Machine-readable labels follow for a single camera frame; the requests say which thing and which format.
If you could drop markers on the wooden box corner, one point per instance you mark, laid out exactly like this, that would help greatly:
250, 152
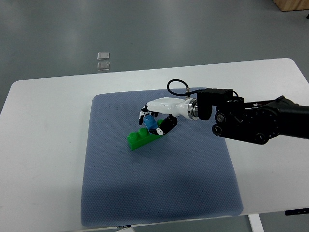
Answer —
292, 5

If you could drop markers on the white table leg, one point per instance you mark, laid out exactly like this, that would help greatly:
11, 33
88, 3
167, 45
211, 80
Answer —
255, 223

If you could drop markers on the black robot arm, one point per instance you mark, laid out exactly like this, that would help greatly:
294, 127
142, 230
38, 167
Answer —
252, 122

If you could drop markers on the small blue block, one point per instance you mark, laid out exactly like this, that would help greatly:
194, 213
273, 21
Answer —
150, 122

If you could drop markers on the long green block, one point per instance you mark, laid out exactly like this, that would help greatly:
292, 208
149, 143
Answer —
142, 136

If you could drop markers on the black table control panel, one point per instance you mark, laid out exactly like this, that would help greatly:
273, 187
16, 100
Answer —
297, 212

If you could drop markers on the blue-grey mesh mat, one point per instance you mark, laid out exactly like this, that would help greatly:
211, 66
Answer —
185, 174

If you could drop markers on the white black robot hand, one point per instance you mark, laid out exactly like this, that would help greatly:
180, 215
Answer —
173, 107

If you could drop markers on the upper metal floor plate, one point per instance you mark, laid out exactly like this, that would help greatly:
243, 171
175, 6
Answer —
103, 55

